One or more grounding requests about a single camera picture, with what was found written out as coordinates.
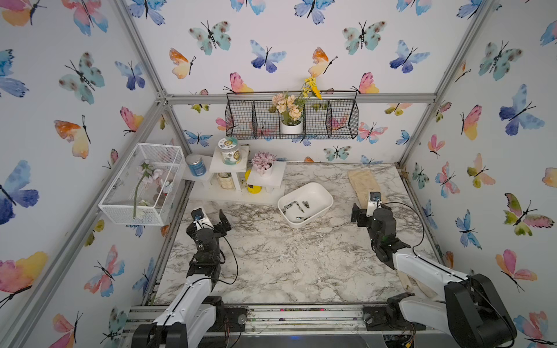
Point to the yellow plastic bottle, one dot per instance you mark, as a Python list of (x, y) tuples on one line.
[(251, 188)]

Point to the artificial pink flower stem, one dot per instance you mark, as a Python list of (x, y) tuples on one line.
[(153, 186)]

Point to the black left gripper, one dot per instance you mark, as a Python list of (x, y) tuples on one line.
[(218, 228)]

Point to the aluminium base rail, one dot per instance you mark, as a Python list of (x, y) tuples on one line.
[(304, 317)]

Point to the white wire mesh box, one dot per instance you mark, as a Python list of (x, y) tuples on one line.
[(117, 202)]

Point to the white plastic storage box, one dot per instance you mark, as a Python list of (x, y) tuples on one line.
[(319, 199)]

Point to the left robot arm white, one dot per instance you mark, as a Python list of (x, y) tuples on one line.
[(187, 304)]

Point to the blue can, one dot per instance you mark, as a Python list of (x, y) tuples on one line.
[(196, 165)]

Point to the white pot pink flowers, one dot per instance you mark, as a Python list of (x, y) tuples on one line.
[(263, 162)]

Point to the cream bubble pot with succulent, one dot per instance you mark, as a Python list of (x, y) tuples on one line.
[(226, 181)]

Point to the green lidded jar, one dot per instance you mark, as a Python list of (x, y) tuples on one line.
[(230, 151)]

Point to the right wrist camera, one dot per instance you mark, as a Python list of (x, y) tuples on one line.
[(374, 202)]

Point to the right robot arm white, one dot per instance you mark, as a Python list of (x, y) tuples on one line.
[(469, 307)]

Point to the white pot flower bouquet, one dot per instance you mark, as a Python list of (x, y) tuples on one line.
[(291, 107)]

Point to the black wire wall basket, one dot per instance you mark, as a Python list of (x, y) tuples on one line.
[(335, 117)]

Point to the white tiered wooden shelf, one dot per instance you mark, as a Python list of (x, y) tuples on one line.
[(207, 188)]

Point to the beige work glove far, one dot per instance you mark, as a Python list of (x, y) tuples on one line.
[(364, 182)]

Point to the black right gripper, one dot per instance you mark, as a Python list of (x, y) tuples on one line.
[(357, 211)]

